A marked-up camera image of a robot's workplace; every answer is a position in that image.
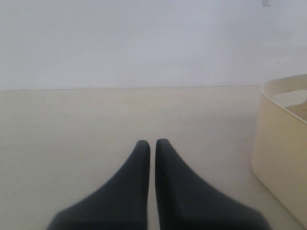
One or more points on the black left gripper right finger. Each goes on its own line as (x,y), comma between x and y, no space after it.
(187,202)

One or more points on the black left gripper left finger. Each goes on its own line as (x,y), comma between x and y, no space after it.
(120,204)

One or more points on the white plastic bin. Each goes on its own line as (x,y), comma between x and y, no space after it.
(279,158)

